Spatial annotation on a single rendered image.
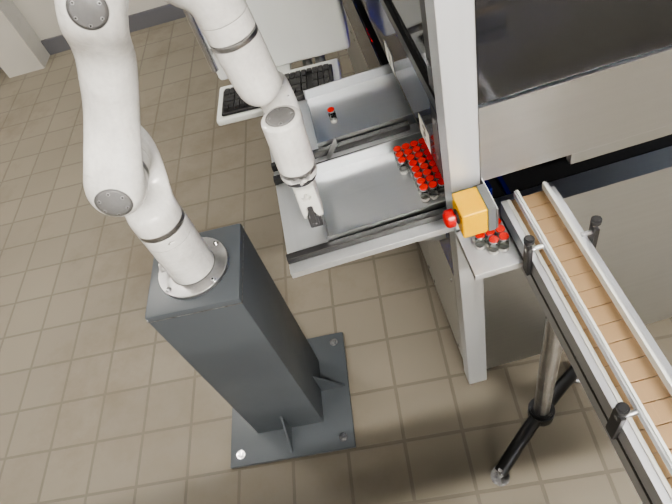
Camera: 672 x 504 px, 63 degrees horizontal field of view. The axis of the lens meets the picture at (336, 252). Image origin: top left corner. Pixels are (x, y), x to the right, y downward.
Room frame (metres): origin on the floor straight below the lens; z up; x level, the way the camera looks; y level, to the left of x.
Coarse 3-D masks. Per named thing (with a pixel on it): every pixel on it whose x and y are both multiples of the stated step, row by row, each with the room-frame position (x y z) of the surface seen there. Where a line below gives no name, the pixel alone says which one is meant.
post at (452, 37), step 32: (448, 0) 0.77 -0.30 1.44; (448, 32) 0.77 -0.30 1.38; (448, 64) 0.77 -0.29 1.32; (448, 96) 0.77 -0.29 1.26; (448, 128) 0.77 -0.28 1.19; (448, 160) 0.77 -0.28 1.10; (448, 192) 0.79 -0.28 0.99; (480, 288) 0.76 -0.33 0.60; (480, 320) 0.76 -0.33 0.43; (480, 352) 0.76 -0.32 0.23
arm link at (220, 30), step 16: (176, 0) 0.90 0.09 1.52; (192, 0) 0.89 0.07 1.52; (208, 0) 0.88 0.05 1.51; (224, 0) 0.88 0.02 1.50; (240, 0) 0.90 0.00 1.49; (208, 16) 0.88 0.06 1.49; (224, 16) 0.88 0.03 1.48; (240, 16) 0.89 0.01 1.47; (208, 32) 0.89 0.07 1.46; (224, 32) 0.88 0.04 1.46; (240, 32) 0.88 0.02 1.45
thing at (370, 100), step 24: (360, 72) 1.44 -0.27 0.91; (384, 72) 1.43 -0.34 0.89; (312, 96) 1.45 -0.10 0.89; (336, 96) 1.41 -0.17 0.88; (360, 96) 1.37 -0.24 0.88; (384, 96) 1.33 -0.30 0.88; (312, 120) 1.33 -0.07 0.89; (360, 120) 1.26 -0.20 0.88; (384, 120) 1.23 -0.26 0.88; (408, 120) 1.17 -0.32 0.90
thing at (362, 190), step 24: (384, 144) 1.10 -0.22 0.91; (336, 168) 1.11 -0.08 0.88; (360, 168) 1.08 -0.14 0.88; (384, 168) 1.04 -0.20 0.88; (336, 192) 1.02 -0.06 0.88; (360, 192) 0.99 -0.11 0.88; (384, 192) 0.96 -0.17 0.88; (408, 192) 0.93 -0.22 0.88; (336, 216) 0.94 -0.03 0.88; (360, 216) 0.91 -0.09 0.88; (384, 216) 0.89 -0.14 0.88; (408, 216) 0.84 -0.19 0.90
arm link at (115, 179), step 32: (64, 0) 0.85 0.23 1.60; (96, 0) 0.84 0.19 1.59; (128, 0) 0.90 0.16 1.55; (64, 32) 0.87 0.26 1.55; (96, 32) 0.84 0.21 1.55; (128, 32) 0.87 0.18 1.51; (96, 64) 0.90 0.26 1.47; (128, 64) 0.91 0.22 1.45; (96, 96) 0.91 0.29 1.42; (128, 96) 0.92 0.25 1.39; (96, 128) 0.92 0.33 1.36; (128, 128) 0.91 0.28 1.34; (96, 160) 0.90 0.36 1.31; (128, 160) 0.89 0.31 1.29; (96, 192) 0.87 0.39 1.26; (128, 192) 0.87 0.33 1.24
